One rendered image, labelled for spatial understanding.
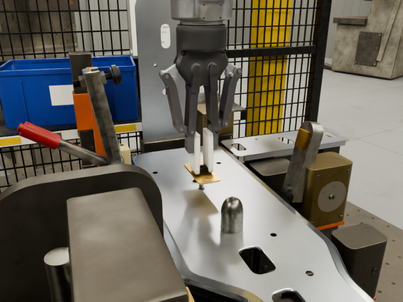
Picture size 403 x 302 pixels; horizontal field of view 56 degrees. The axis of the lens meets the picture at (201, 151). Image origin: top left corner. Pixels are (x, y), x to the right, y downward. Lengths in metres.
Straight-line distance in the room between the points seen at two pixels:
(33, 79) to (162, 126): 0.30
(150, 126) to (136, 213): 0.65
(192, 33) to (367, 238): 0.38
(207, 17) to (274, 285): 0.35
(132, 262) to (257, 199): 0.45
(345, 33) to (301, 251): 6.99
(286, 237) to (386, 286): 0.49
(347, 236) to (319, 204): 0.11
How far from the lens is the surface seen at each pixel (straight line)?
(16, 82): 0.93
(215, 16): 0.54
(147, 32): 0.83
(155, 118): 0.87
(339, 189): 0.70
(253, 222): 0.57
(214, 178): 0.62
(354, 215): 1.23
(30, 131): 0.56
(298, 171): 0.65
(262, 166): 0.79
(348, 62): 7.43
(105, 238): 0.21
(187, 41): 0.55
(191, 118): 0.59
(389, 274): 1.04
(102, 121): 0.55
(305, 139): 0.63
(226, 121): 0.61
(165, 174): 0.71
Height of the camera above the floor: 1.31
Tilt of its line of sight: 22 degrees down
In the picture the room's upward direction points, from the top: straight up
